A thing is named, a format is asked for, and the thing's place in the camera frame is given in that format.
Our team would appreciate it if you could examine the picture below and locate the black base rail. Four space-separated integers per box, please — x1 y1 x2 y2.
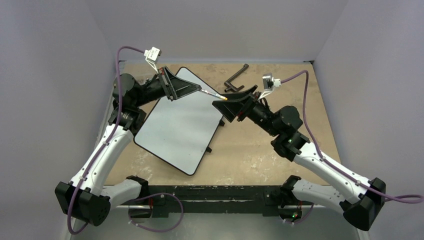
127 185 314 220

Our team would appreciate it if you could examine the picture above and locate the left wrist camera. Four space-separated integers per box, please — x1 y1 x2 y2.
143 46 162 63

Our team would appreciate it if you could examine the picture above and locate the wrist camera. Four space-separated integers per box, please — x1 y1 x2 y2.
262 73 282 90
143 46 162 63

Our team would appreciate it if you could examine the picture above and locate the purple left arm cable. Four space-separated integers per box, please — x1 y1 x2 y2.
66 45 147 235

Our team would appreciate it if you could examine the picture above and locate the aluminium frame rail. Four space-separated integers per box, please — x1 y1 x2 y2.
99 184 345 213

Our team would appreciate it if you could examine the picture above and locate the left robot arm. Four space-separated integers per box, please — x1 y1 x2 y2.
54 66 202 227

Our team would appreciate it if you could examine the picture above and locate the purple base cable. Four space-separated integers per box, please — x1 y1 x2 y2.
128 193 185 233

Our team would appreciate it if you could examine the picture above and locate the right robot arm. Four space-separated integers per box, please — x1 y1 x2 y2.
212 86 386 231

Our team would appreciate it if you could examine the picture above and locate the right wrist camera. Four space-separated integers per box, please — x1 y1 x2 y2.
262 73 282 90

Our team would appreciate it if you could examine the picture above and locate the white whiteboard black frame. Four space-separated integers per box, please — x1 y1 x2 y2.
133 67 229 177

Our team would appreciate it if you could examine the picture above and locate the white marker pen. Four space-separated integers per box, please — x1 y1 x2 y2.
200 89 222 99

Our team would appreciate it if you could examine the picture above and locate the black metal crank handle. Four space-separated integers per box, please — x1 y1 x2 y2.
223 63 250 95

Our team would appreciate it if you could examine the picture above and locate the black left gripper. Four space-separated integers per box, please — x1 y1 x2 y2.
133 66 201 108

